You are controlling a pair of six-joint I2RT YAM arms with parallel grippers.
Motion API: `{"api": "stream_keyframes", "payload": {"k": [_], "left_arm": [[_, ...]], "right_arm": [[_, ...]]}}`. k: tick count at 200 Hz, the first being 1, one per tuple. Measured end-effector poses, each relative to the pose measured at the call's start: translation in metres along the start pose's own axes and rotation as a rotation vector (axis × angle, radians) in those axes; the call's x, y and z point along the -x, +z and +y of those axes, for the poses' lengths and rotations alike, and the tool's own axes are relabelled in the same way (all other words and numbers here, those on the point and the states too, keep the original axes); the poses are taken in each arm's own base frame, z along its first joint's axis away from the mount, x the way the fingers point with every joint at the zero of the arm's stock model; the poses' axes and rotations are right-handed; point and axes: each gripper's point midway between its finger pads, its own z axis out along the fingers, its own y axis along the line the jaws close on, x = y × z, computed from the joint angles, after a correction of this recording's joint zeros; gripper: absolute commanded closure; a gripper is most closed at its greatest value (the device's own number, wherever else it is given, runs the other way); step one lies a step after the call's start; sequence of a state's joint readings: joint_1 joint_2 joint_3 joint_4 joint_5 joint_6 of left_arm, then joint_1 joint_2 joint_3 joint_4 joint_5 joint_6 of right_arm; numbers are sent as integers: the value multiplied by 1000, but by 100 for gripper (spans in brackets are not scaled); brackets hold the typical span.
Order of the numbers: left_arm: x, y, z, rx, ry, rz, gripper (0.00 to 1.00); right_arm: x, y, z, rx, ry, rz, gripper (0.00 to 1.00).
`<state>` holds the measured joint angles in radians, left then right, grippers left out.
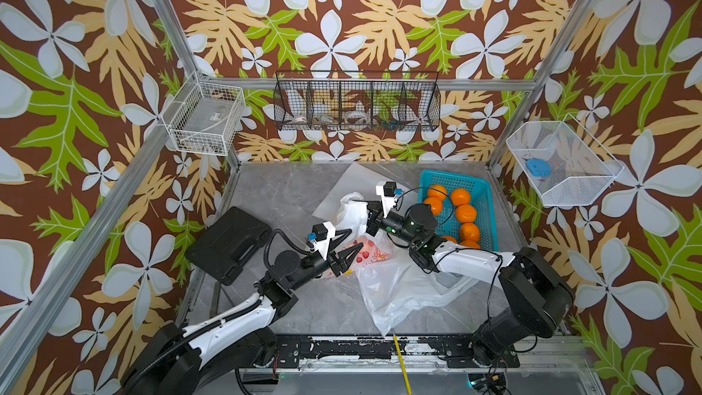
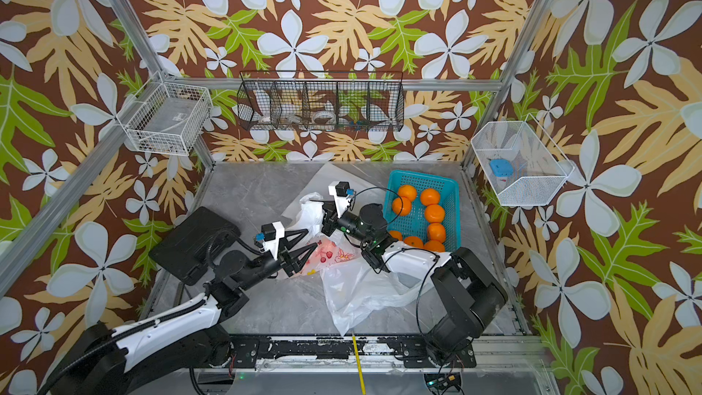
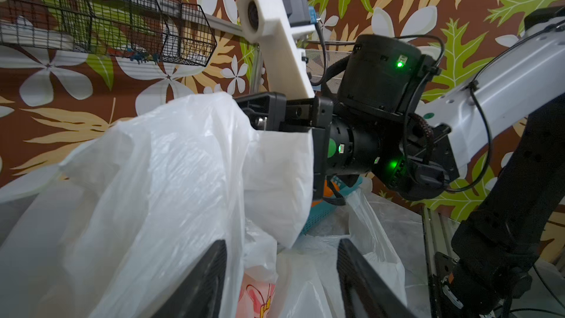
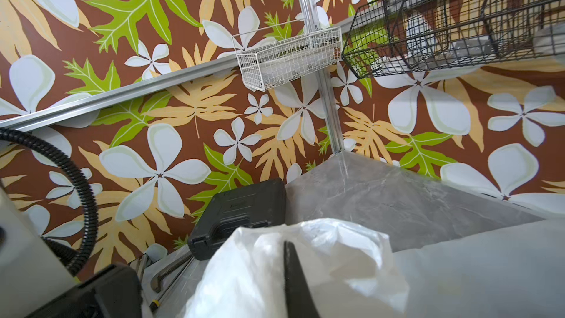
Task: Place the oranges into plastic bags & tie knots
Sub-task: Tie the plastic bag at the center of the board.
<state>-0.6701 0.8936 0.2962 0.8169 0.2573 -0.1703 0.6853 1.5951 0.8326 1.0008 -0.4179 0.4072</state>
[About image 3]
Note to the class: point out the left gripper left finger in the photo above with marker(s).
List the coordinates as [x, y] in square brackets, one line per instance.
[200, 293]

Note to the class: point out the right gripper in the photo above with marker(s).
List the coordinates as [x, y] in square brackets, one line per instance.
[274, 112]

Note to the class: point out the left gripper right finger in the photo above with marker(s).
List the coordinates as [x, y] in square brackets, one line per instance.
[363, 292]

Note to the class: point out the teal plastic basket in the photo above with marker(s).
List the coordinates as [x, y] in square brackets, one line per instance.
[320, 210]

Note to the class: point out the printed white plastic bag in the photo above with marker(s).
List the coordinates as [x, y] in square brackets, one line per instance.
[113, 229]

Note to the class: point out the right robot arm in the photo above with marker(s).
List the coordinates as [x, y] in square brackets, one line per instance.
[498, 135]

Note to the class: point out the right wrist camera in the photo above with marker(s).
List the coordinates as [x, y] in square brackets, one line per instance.
[276, 26]

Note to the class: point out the black wire basket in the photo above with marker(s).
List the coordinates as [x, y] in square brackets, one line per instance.
[160, 31]

